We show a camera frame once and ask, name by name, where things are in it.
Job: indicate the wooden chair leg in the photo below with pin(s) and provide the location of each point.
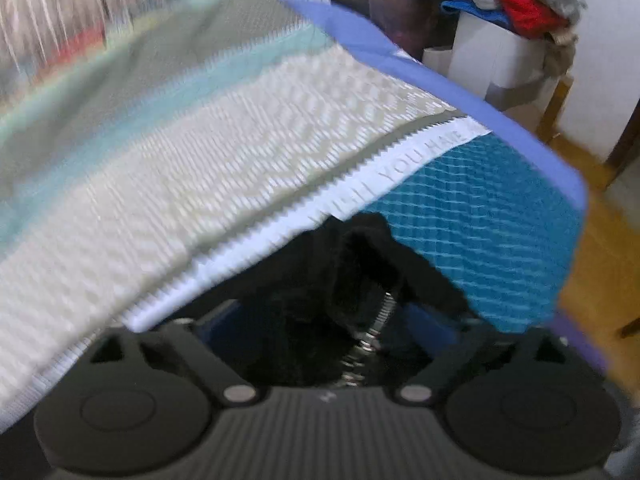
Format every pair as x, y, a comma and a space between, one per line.
555, 105

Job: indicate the black pants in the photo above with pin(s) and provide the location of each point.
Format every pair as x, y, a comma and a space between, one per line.
300, 310

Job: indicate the purple mattress cover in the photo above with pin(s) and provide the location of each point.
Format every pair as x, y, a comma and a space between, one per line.
500, 122

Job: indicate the dark wooden furniture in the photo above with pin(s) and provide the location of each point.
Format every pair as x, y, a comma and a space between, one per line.
627, 140

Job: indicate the beige garment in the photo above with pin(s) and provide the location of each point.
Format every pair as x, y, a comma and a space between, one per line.
557, 52

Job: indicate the clear storage box teal lid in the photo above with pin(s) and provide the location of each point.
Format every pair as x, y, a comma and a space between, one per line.
400, 15

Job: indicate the striped beige curtain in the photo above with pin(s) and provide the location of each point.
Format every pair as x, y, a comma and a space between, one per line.
60, 5

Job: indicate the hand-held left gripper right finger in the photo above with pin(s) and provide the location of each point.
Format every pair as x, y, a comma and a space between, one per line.
430, 322

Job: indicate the white box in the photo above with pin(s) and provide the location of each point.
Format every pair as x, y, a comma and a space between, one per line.
495, 60

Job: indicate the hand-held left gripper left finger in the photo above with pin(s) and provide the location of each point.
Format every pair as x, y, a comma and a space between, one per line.
212, 322

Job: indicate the patterned blue bed sheet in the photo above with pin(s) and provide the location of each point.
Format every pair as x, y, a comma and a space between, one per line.
200, 160

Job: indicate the blue garment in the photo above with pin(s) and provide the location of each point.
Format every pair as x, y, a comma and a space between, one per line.
470, 8

